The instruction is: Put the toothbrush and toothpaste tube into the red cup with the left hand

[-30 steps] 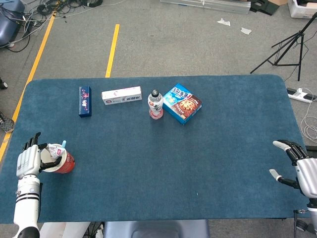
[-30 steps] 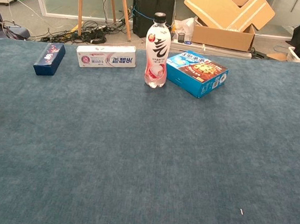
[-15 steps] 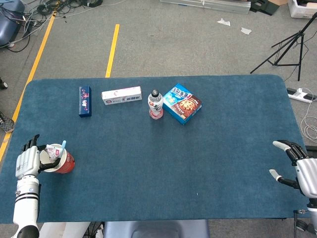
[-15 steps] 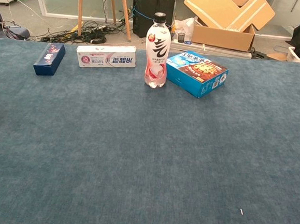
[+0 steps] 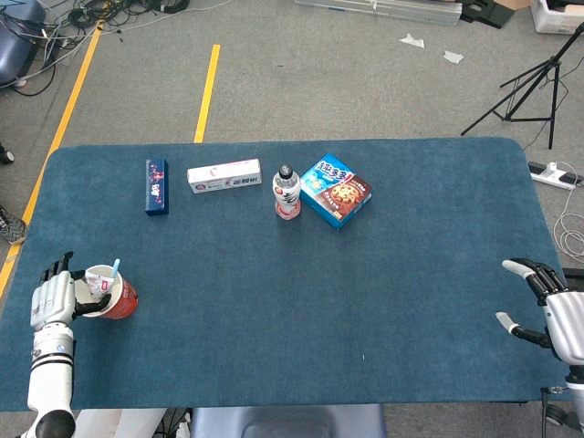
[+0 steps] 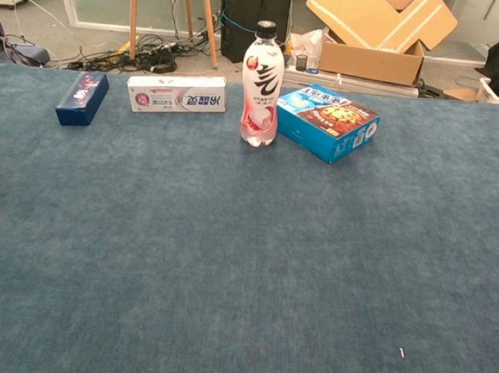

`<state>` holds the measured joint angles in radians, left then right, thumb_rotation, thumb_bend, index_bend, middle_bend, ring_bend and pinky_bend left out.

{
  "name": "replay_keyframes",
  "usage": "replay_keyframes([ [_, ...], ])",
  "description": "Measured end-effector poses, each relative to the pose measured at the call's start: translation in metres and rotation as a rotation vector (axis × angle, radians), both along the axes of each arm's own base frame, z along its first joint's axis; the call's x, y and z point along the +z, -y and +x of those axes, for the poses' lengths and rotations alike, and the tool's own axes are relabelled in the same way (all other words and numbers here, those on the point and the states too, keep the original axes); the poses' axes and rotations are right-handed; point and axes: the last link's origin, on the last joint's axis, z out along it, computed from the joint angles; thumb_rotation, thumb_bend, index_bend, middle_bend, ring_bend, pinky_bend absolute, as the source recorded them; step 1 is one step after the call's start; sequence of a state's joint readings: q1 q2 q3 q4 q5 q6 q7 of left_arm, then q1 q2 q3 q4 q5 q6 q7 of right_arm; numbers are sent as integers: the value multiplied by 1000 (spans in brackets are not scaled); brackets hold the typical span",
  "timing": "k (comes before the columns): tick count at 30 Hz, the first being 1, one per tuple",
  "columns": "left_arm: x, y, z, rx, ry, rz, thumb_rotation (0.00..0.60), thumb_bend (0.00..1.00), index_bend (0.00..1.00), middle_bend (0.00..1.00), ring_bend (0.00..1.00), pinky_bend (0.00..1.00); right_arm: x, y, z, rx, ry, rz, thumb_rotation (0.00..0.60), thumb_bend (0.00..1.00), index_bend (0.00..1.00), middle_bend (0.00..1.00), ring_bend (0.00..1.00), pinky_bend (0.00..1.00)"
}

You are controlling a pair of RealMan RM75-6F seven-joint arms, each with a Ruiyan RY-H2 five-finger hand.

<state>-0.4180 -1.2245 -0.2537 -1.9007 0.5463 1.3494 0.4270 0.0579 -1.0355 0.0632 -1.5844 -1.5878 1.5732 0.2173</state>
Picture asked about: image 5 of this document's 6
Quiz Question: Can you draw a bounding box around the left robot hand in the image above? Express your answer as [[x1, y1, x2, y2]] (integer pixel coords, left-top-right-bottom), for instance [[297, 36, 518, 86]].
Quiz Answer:
[[29, 251, 111, 330]]

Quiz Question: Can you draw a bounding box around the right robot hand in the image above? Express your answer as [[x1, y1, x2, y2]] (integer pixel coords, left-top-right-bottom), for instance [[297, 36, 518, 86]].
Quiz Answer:
[[494, 257, 584, 364]]

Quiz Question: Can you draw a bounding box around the white floral toothpaste tube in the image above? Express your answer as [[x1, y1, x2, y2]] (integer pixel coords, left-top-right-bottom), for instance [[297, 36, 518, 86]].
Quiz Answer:
[[84, 267, 115, 305]]

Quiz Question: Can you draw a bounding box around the white pink toothpaste box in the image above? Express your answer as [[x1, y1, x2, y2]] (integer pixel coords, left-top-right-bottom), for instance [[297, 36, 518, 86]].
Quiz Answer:
[[186, 158, 265, 195]]

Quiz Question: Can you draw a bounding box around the red paper cup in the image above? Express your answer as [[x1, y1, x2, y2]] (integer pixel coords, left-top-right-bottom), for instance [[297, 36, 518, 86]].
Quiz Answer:
[[72, 264, 140, 320]]

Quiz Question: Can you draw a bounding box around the patterned shoe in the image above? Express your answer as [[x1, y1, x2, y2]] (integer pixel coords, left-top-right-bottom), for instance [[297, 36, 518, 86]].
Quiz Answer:
[[0, 203, 27, 245]]

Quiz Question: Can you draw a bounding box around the white robot body shell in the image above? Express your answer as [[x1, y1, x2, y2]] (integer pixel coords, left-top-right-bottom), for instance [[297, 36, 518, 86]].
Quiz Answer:
[[75, 408, 168, 438]]

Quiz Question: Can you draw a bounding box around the white power strip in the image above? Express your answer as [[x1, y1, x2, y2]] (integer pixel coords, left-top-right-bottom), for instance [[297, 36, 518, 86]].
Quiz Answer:
[[527, 161, 583, 191]]

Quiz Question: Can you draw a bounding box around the dark blue narrow box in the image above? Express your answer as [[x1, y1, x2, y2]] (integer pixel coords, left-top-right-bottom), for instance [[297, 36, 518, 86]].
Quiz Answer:
[[144, 158, 171, 216]]

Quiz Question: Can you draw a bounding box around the blue table mat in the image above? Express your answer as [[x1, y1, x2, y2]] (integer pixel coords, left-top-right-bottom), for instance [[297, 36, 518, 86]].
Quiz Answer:
[[0, 137, 569, 410]]

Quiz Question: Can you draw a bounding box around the dark blue machine base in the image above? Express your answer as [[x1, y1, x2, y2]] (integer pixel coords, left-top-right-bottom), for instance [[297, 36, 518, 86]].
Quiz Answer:
[[0, 0, 47, 86]]

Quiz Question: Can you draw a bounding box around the black tripod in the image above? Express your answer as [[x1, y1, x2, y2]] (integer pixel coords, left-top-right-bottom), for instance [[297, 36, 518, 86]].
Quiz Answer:
[[460, 22, 584, 151]]

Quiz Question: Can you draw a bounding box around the pink white drink bottle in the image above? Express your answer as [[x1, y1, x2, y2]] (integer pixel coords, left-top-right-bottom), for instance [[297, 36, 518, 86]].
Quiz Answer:
[[272, 162, 303, 222]]

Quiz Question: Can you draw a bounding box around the blue cookie box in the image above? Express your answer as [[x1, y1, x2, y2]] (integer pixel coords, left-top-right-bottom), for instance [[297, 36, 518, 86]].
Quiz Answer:
[[299, 152, 375, 232]]

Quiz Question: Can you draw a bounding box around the white storage bin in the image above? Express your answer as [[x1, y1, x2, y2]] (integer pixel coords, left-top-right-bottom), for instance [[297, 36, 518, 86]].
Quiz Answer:
[[530, 0, 584, 34]]

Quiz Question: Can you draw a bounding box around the white loose cable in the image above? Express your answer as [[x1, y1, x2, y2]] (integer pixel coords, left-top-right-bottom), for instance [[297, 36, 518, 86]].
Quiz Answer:
[[552, 162, 584, 264]]

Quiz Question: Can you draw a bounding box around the black cable bundle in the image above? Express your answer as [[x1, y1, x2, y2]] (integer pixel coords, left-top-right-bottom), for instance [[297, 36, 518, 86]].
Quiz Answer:
[[38, 0, 191, 28]]

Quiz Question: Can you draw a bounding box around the black floor bracket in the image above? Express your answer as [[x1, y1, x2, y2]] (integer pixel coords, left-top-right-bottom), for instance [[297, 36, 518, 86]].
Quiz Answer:
[[459, 0, 516, 29]]

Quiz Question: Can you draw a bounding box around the aluminium rail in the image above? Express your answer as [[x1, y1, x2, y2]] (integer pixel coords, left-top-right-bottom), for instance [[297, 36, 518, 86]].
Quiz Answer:
[[294, 0, 463, 27]]

